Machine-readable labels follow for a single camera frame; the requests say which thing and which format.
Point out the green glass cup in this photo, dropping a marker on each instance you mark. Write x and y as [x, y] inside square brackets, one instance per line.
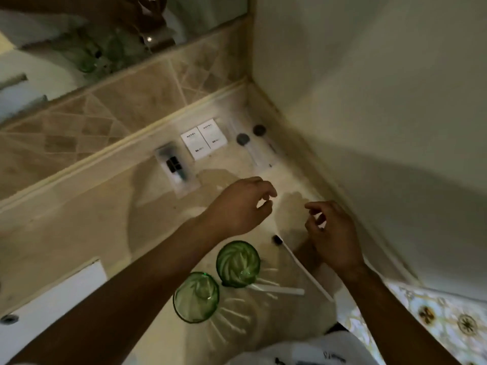
[238, 264]
[196, 297]

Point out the person's white shirt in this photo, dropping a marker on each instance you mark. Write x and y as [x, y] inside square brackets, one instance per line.
[304, 351]

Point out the wall mirror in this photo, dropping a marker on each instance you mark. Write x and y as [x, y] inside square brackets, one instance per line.
[76, 45]

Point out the person's right forearm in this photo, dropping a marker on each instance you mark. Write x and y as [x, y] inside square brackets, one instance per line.
[399, 319]

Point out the white toothbrush black bristles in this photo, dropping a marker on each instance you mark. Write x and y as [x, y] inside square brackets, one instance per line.
[304, 269]
[281, 290]

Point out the white sink basin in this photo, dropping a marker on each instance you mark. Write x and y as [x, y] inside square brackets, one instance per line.
[49, 319]

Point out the person's left forearm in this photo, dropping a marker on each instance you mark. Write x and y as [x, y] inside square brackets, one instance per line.
[114, 292]

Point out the clear packet with round sticker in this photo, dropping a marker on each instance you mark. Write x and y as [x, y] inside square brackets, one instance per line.
[259, 129]
[243, 139]

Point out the person's right hand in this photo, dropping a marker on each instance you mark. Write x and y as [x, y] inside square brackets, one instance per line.
[338, 239]

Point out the white hotel box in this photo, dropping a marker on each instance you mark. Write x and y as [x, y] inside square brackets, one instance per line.
[213, 133]
[195, 144]

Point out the clear packet with black label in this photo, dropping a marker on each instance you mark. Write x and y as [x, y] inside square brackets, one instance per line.
[175, 167]

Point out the person's left hand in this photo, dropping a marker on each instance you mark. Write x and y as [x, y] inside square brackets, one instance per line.
[236, 209]

